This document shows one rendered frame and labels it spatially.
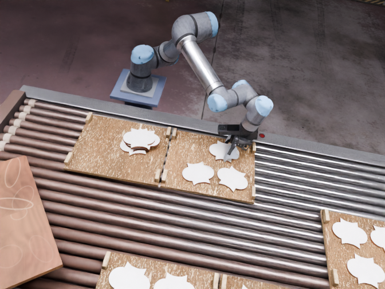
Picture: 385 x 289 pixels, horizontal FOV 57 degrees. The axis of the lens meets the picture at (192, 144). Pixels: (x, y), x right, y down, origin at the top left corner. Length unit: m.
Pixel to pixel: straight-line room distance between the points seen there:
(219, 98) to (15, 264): 0.91
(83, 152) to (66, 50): 2.45
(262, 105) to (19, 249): 1.01
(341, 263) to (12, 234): 1.20
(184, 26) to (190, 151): 0.56
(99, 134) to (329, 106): 2.68
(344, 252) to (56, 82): 2.85
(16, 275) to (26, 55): 2.96
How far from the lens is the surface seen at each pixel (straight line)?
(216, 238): 1.45
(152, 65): 1.97
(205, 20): 1.67
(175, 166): 1.60
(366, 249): 1.65
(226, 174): 1.60
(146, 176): 1.55
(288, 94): 3.82
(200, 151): 1.68
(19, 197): 1.42
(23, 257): 1.30
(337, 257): 1.57
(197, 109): 3.32
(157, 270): 1.34
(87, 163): 1.61
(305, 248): 1.56
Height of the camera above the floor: 2.17
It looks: 46 degrees down
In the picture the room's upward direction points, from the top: 11 degrees clockwise
